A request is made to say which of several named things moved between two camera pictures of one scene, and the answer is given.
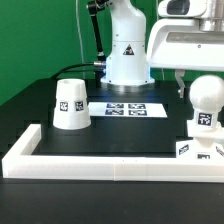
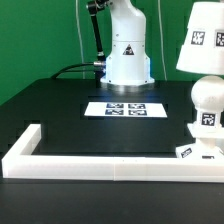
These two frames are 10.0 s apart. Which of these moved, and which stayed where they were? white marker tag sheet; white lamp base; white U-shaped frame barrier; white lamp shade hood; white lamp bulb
Moved: white lamp base; white lamp shade hood
Stayed: white marker tag sheet; white U-shaped frame barrier; white lamp bulb
